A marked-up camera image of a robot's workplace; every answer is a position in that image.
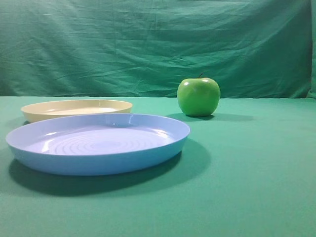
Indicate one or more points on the yellow plastic plate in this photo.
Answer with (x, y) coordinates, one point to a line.
(55, 109)

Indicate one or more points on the blue plastic plate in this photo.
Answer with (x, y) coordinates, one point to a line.
(98, 144)

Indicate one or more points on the green backdrop cloth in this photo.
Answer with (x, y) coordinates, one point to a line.
(145, 48)

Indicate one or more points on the green apple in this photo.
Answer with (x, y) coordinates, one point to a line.
(198, 97)

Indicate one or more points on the green table cloth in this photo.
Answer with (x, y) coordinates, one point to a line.
(247, 171)

